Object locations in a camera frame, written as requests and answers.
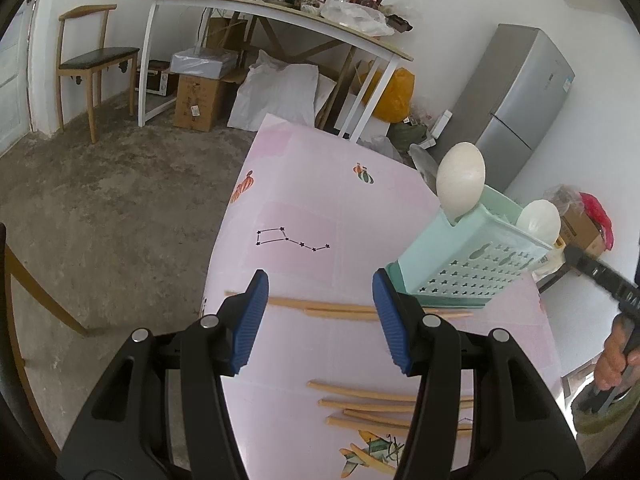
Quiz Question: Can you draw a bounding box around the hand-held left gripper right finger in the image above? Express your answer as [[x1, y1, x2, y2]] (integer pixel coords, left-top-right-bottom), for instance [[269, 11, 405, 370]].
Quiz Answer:
[[371, 267, 586, 480]]

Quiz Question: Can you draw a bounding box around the large white plastic spoon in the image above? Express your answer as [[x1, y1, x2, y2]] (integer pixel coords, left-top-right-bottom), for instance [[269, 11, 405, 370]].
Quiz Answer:
[[436, 141, 486, 223]]

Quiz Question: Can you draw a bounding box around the clear wrapped package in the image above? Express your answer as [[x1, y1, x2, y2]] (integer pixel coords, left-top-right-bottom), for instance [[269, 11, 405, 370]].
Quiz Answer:
[[170, 48, 238, 80]]

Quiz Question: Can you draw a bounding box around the open cardboard box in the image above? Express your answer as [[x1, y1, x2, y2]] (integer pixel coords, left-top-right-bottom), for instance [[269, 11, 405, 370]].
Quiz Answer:
[[557, 207, 606, 258]]

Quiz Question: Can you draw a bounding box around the pink printed tablecloth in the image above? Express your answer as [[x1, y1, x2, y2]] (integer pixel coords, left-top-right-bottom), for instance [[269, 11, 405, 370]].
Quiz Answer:
[[202, 112, 563, 480]]

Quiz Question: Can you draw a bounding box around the person's right hand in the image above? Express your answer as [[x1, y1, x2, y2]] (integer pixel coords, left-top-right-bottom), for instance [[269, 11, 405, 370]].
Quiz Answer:
[[594, 315, 640, 392]]

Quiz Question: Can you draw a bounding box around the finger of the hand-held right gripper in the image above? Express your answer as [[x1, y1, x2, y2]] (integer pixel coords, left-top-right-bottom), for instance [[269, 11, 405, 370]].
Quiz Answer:
[[562, 242, 623, 295]]

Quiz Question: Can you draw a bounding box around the white plastic bag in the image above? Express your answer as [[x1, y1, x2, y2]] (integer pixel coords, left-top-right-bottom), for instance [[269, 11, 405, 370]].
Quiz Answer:
[[320, 0, 388, 37]]

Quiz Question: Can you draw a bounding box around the tall cardboard box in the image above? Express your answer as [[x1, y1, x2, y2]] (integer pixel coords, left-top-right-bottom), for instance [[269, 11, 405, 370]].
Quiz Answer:
[[206, 16, 251, 53]]

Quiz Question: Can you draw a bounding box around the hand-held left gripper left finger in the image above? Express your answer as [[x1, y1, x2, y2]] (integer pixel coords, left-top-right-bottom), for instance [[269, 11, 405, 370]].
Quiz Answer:
[[56, 269, 271, 480]]

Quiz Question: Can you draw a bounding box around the clear crumpled plastic bag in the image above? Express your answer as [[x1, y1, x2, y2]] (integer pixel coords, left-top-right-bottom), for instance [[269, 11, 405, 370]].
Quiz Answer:
[[542, 185, 586, 216]]

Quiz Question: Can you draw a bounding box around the brown cardboard box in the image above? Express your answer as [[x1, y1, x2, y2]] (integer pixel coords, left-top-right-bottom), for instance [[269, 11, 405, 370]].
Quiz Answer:
[[172, 74, 228, 133]]

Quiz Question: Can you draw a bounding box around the small brown oven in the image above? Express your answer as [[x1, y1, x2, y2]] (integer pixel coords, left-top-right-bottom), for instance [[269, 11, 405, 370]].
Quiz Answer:
[[135, 59, 172, 97]]

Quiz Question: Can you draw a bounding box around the black seat wooden chair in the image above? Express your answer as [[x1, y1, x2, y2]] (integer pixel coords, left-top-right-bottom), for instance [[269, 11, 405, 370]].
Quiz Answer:
[[55, 4, 141, 144], [0, 222, 91, 411]]

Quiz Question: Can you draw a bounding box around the grey refrigerator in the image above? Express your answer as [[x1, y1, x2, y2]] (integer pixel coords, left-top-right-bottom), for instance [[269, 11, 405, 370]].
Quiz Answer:
[[435, 23, 576, 196]]

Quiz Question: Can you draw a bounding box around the white frame wooden desk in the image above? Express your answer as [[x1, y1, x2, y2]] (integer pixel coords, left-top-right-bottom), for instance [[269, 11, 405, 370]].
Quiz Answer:
[[132, 0, 415, 143]]

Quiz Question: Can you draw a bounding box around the dark green bag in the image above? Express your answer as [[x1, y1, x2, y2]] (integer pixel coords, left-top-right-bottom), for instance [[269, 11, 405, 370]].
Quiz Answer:
[[387, 120, 428, 148]]

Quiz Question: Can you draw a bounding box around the white sack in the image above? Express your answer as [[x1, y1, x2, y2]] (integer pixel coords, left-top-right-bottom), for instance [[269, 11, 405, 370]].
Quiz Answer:
[[227, 50, 321, 131]]

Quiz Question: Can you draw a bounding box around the small white plastic spoon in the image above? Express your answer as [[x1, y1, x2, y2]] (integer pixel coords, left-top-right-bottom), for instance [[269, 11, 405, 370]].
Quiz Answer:
[[516, 200, 562, 248]]

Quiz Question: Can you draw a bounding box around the teal star-hole utensil holder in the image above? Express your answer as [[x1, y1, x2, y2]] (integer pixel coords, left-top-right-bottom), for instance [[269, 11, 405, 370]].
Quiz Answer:
[[385, 185, 553, 309]]

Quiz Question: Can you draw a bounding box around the red plastic bag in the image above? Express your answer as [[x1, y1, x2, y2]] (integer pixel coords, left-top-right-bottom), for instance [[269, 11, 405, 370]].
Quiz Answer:
[[580, 192, 613, 251]]

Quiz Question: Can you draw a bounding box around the yellow plastic bag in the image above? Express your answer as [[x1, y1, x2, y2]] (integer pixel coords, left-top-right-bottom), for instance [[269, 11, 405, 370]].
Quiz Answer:
[[357, 62, 416, 123]]

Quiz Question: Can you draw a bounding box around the white panel door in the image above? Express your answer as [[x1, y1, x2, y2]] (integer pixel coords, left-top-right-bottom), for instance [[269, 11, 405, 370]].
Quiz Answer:
[[0, 0, 36, 153]]

